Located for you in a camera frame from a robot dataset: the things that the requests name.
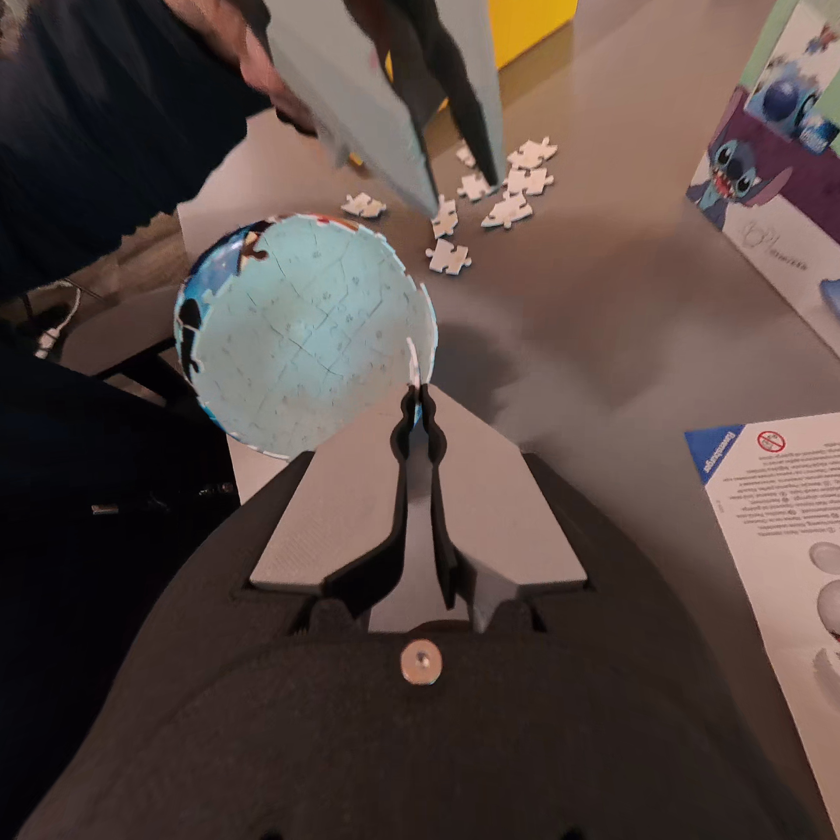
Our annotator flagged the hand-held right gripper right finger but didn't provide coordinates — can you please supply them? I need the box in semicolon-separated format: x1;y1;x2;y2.
420;385;589;632

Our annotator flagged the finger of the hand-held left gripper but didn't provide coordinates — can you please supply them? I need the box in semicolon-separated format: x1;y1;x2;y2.
427;0;508;189
262;0;441;216

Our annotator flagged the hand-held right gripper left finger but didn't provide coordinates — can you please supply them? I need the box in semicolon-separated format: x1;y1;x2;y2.
248;385;418;619

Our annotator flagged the blue cartoon puzzle ball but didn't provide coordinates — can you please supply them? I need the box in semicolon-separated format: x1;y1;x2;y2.
173;212;439;460

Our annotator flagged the person's left forearm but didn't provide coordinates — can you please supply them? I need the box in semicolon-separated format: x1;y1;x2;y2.
0;0;271;296

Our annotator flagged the pile of white puzzle pieces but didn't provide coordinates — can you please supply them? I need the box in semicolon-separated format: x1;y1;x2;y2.
340;136;560;278

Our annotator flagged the colourful cartoon puzzle box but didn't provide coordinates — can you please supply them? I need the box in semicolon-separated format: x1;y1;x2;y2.
686;0;840;358

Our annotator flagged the person's left hand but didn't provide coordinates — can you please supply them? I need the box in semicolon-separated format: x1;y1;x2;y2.
164;0;320;137

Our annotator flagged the person's torso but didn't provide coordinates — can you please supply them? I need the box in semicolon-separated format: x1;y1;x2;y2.
0;276;240;840

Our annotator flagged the white instruction sheet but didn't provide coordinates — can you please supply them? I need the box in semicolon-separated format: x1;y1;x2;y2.
684;412;840;818

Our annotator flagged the white charging cable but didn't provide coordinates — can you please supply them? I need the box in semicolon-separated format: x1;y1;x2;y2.
34;287;83;361

